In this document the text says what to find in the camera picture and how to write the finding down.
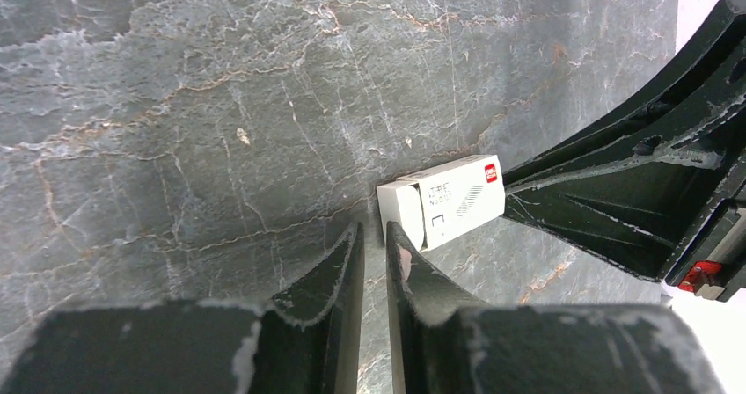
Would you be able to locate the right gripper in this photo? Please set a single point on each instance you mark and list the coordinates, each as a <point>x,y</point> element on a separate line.
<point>634,187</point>

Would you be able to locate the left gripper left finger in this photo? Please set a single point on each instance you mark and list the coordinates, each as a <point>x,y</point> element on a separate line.
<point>303,339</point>

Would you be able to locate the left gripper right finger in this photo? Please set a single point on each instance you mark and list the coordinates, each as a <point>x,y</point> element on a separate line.
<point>446,340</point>

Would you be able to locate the staple box grey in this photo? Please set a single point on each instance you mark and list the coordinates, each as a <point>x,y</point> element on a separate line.
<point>400,202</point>

